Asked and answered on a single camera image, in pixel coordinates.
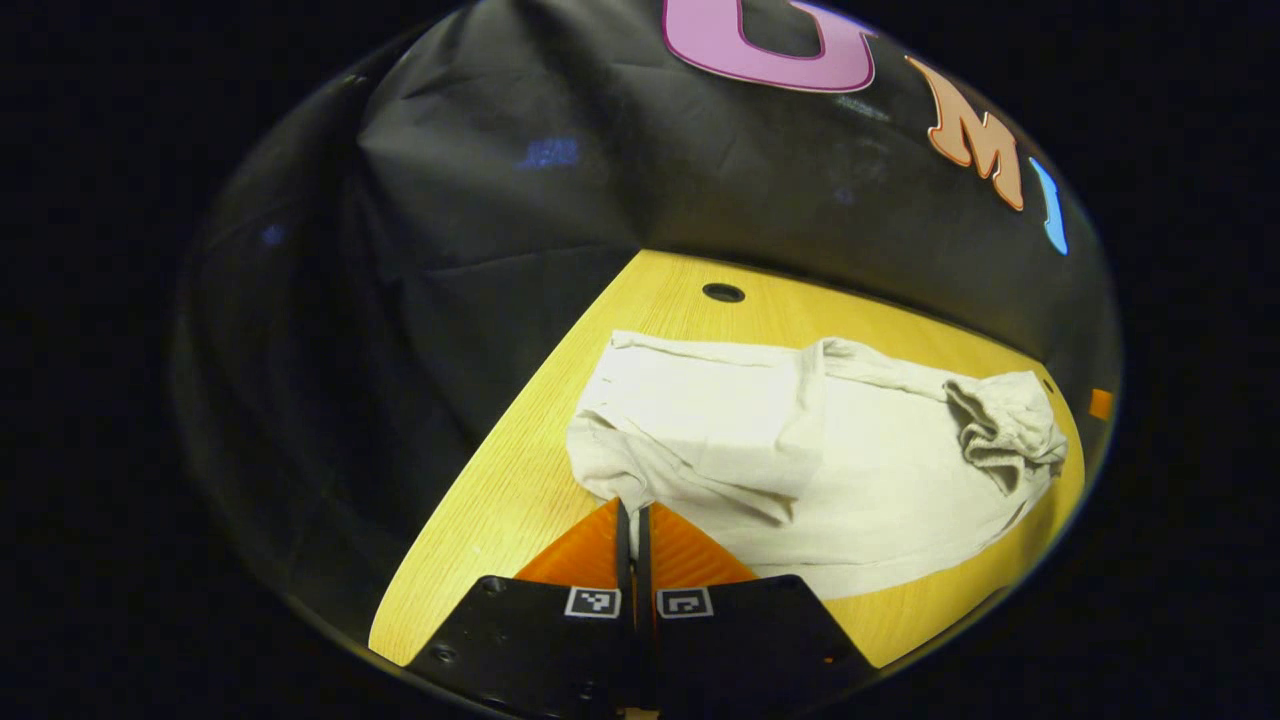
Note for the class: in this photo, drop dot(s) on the black backdrop cloth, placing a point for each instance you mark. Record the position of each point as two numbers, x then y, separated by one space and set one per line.
600 180

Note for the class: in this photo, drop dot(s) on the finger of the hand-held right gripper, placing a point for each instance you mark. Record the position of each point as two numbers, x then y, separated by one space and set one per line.
1100 404

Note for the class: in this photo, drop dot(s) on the white jeans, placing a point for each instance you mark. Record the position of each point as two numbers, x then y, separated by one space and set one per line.
850 480

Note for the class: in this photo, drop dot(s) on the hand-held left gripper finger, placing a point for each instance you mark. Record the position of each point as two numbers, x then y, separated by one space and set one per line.
644 560
623 560

